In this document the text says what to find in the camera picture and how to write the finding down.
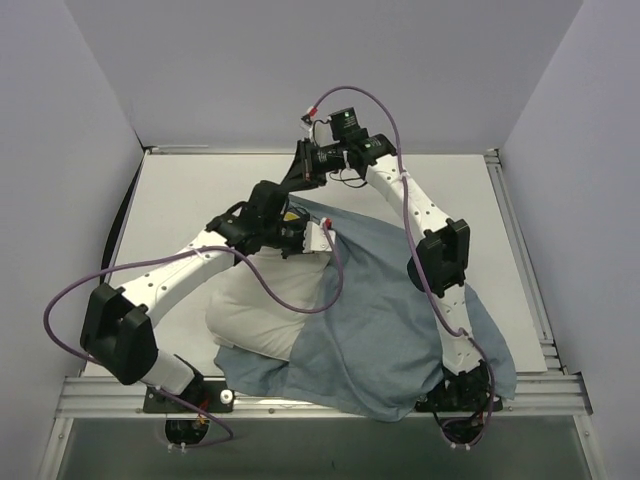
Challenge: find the white pillow with yellow edge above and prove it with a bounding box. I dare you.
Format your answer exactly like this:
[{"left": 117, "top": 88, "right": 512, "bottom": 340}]
[{"left": 205, "top": 247, "right": 331, "bottom": 361}]

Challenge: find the blue-grey fabric pillowcase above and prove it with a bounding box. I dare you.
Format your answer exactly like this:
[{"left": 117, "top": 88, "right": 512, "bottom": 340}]
[{"left": 213, "top": 194, "right": 518, "bottom": 426}]

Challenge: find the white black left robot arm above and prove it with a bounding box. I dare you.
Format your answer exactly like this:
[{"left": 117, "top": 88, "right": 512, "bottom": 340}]
[{"left": 80, "top": 180, "right": 324, "bottom": 411}]

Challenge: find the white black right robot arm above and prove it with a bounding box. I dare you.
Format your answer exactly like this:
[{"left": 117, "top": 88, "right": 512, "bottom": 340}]
[{"left": 283, "top": 106, "right": 496, "bottom": 409}]

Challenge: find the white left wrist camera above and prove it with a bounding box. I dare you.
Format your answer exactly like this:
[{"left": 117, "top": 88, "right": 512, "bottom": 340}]
[{"left": 303, "top": 217, "right": 336, "bottom": 254}]

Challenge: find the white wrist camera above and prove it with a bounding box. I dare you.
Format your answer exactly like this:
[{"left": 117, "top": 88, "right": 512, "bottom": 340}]
[
  {"left": 300, "top": 106, "right": 332, "bottom": 146},
  {"left": 303, "top": 217, "right": 336, "bottom": 254}
]

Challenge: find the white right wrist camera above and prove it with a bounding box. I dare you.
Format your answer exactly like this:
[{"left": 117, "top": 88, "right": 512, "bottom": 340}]
[{"left": 300, "top": 106, "right": 332, "bottom": 146}]

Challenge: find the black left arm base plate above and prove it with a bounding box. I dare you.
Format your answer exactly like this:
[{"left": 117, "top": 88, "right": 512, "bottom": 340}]
[{"left": 142, "top": 377, "right": 236, "bottom": 414}]

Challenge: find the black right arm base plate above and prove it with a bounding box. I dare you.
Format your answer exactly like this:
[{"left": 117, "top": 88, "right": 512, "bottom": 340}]
[{"left": 414, "top": 365, "right": 490, "bottom": 414}]

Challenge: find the aluminium front frame rail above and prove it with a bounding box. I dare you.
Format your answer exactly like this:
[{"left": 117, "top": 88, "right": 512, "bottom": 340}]
[{"left": 55, "top": 374, "right": 593, "bottom": 420}]

